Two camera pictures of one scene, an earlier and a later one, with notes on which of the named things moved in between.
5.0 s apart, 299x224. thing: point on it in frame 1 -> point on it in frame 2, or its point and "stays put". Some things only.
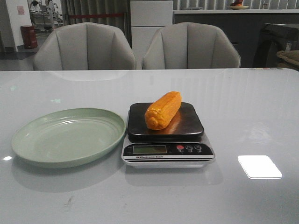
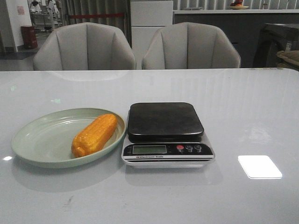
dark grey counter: [244, 27] stays put
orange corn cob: [162, 110] -> [92, 138]
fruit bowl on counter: [238, 5] stays put
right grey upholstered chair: [188, 45] stays put
